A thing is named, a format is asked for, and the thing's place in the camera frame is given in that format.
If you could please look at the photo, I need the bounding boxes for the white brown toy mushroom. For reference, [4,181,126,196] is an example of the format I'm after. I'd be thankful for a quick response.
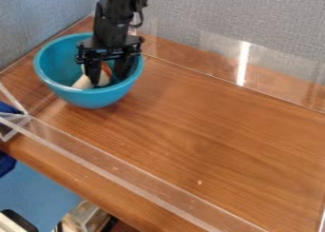
[73,62,113,89]

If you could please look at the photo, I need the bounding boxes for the blue bowl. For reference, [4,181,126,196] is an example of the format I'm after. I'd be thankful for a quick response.
[34,32,145,109]

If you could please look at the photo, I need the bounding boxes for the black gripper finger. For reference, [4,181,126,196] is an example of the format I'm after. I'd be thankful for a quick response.
[85,60,102,86]
[114,54,137,81]

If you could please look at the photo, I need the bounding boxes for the clear acrylic barrier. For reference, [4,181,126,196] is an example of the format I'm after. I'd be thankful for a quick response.
[132,18,325,114]
[0,82,272,232]

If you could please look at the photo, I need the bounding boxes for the black cable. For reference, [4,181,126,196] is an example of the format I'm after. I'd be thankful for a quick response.
[130,7,145,29]

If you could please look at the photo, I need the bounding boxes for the clear acrylic front barrier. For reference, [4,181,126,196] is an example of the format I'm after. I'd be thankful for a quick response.
[0,82,272,232]

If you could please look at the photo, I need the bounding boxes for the metal frame under table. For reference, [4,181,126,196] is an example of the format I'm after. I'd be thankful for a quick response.
[51,201,113,232]

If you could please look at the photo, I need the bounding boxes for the blue clamp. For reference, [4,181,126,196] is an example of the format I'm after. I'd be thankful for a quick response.
[0,101,23,179]

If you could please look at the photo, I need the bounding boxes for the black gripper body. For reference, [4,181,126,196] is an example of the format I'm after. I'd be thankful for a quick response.
[75,1,145,65]

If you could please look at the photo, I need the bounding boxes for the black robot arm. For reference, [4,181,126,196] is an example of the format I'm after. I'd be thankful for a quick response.
[75,0,149,87]

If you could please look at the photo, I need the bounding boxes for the clear acrylic back barrier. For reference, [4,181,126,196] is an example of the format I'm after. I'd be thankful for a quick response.
[132,18,325,114]

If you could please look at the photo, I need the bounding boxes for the black white object bottom left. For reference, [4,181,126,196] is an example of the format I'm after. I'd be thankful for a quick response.
[0,210,39,232]

